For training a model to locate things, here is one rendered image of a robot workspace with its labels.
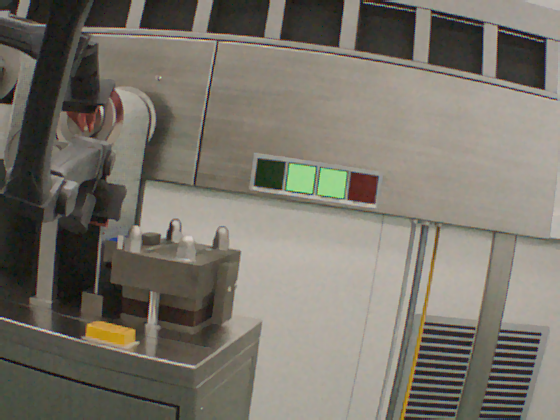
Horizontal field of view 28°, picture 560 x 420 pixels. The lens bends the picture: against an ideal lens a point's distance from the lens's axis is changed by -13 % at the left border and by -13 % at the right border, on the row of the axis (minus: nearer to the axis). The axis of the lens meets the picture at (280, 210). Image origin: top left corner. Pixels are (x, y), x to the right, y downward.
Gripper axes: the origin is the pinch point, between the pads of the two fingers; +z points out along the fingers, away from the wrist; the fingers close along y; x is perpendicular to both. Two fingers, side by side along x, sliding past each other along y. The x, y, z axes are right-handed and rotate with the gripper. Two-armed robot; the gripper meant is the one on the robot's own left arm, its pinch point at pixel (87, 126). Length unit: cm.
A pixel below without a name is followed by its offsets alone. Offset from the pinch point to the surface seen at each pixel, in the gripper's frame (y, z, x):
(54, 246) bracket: -3.5, 15.7, -15.6
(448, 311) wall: 81, 225, 153
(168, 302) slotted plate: 18.6, 24.1, -16.3
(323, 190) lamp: 40, 29, 20
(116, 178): 5.1, 13.1, 0.8
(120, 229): 5.4, 25.5, -0.4
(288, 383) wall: 22, 254, 128
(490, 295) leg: 79, 52, 19
